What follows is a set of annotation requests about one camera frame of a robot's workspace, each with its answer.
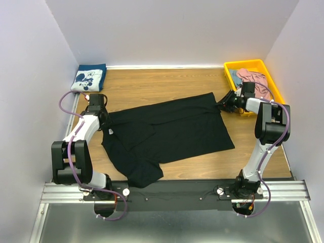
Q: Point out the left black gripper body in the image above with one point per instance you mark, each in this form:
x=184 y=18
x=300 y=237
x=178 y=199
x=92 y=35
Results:
x=108 y=120

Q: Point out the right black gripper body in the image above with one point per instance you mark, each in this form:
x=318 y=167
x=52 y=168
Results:
x=234 y=101

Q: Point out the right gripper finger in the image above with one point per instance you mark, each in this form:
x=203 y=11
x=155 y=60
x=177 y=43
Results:
x=227 y=100
x=229 y=109

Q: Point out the black t-shirt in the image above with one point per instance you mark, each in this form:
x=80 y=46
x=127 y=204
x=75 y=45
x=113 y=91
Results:
x=139 y=139

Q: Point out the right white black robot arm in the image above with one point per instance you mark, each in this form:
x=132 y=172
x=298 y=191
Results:
x=272 y=128

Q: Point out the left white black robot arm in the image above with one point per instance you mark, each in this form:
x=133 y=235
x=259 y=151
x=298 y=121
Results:
x=71 y=160

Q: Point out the light blue garment in bin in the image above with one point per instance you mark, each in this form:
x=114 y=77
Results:
x=236 y=80

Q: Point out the pink t-shirt in bin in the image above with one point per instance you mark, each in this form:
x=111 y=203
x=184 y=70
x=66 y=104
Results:
x=258 y=79

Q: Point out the yellow plastic bin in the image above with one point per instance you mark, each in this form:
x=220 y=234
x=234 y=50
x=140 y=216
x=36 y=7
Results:
x=256 y=65

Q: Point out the folded blue cartoon t-shirt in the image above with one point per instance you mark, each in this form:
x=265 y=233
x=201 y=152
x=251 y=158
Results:
x=89 y=78

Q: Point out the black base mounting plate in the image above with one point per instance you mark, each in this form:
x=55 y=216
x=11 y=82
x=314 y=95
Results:
x=179 y=195

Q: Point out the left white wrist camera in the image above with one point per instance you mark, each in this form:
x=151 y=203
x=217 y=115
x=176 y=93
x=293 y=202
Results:
x=97 y=99

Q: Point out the aluminium frame rail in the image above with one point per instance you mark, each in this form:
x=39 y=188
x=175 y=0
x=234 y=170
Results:
x=271 y=190

